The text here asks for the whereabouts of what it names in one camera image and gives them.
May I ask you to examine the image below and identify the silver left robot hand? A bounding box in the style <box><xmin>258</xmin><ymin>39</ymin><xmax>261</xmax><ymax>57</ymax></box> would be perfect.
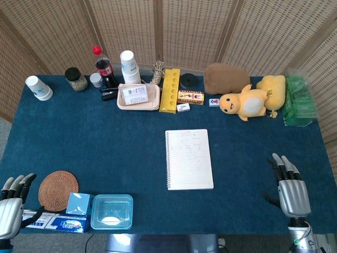
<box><xmin>0</xmin><ymin>173</ymin><xmax>45</xmax><ymax>240</ymax></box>

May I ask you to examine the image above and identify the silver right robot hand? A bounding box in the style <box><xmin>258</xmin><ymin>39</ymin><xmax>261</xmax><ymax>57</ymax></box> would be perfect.
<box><xmin>263</xmin><ymin>153</ymin><xmax>312</xmax><ymax>218</ymax></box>

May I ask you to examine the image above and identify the white spiral notebook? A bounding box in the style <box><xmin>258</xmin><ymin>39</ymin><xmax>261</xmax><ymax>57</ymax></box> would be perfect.
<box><xmin>165</xmin><ymin>129</ymin><xmax>214</xmax><ymax>191</ymax></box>

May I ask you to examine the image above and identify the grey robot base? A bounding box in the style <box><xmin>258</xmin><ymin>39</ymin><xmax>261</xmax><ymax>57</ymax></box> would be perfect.
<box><xmin>105</xmin><ymin>233</ymin><xmax>220</xmax><ymax>253</ymax></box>

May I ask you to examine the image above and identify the round woven rattan coaster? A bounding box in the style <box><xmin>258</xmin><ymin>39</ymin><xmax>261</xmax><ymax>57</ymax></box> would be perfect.
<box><xmin>38</xmin><ymin>170</ymin><xmax>80</xmax><ymax>212</ymax></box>

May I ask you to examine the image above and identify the green plastic bag stack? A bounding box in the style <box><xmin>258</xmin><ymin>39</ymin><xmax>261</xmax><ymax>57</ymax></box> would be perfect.
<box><xmin>282</xmin><ymin>69</ymin><xmax>320</xmax><ymax>127</ymax></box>

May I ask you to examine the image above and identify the clear blue-rimmed plastic container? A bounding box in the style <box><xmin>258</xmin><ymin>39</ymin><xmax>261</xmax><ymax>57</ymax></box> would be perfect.
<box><xmin>90</xmin><ymin>194</ymin><xmax>134</xmax><ymax>230</ymax></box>

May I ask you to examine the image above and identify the yellow duck plush toy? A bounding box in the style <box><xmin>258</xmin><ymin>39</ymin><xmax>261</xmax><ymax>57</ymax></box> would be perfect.
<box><xmin>219</xmin><ymin>84</ymin><xmax>275</xmax><ymax>122</ymax></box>

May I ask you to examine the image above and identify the plain yellow plush toy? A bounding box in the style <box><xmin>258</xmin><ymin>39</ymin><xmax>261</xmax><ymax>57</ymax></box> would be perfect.
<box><xmin>256</xmin><ymin>75</ymin><xmax>286</xmax><ymax>111</ymax></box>

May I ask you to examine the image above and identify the blue carpet table cover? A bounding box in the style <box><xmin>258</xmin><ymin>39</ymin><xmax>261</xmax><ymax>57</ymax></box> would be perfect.
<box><xmin>0</xmin><ymin>74</ymin><xmax>337</xmax><ymax>235</ymax></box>

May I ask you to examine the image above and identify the short white paper cup stack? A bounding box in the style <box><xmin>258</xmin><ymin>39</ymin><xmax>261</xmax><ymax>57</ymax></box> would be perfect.
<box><xmin>25</xmin><ymin>75</ymin><xmax>53</xmax><ymax>101</ymax></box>

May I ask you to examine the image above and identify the brown plush toy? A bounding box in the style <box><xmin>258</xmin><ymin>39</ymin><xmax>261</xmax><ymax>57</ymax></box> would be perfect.
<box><xmin>204</xmin><ymin>62</ymin><xmax>251</xmax><ymax>95</ymax></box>

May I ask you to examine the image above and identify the red and yellow card box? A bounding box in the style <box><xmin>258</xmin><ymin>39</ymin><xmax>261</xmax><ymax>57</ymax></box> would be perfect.
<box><xmin>177</xmin><ymin>89</ymin><xmax>205</xmax><ymax>106</ymax></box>

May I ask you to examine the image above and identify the glass jar with black lid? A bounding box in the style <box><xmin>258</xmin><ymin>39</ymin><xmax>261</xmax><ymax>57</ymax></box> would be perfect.
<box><xmin>64</xmin><ymin>67</ymin><xmax>88</xmax><ymax>92</ymax></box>

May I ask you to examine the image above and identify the black stapler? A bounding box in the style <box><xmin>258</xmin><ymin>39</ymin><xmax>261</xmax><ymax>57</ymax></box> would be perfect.
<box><xmin>99</xmin><ymin>87</ymin><xmax>119</xmax><ymax>102</ymax></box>

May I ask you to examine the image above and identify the black round disc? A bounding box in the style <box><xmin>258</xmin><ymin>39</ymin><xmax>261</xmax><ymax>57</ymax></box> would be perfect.
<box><xmin>180</xmin><ymin>73</ymin><xmax>199</xmax><ymax>90</ymax></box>

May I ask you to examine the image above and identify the small white plastic jar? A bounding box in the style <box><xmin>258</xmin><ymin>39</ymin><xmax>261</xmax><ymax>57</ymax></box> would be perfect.
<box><xmin>90</xmin><ymin>72</ymin><xmax>104</xmax><ymax>88</ymax></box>

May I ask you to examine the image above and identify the yellow block with round holes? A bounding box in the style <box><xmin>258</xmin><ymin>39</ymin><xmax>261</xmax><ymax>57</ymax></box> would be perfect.
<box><xmin>158</xmin><ymin>68</ymin><xmax>181</xmax><ymax>114</ymax></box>

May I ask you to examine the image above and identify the beige plastic tray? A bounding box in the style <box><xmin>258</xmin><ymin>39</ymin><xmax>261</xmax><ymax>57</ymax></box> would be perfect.
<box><xmin>116</xmin><ymin>83</ymin><xmax>161</xmax><ymax>111</ymax></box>

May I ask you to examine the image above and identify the clear packet with white label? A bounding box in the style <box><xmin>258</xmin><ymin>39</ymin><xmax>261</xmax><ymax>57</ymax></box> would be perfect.
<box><xmin>122</xmin><ymin>84</ymin><xmax>148</xmax><ymax>106</ymax></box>

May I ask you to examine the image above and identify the cola bottle with red cap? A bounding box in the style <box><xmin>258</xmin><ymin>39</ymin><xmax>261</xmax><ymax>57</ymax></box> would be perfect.
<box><xmin>92</xmin><ymin>45</ymin><xmax>118</xmax><ymax>89</ymax></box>

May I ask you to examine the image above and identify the tall white paper cup stack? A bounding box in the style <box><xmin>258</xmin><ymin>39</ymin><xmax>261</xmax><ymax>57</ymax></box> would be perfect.
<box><xmin>120</xmin><ymin>50</ymin><xmax>142</xmax><ymax>85</ymax></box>

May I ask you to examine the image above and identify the woven bamboo folding screen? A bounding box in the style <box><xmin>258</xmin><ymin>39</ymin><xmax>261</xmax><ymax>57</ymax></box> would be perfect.
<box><xmin>0</xmin><ymin>0</ymin><xmax>337</xmax><ymax>148</ymax></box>

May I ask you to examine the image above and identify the black cable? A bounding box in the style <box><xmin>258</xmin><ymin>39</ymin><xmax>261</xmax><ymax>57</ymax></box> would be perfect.
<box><xmin>84</xmin><ymin>233</ymin><xmax>95</xmax><ymax>253</ymax></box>

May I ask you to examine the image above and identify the bundle of twine rope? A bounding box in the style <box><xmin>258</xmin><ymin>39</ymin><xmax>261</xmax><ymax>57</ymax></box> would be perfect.
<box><xmin>152</xmin><ymin>61</ymin><xmax>165</xmax><ymax>86</ymax></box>

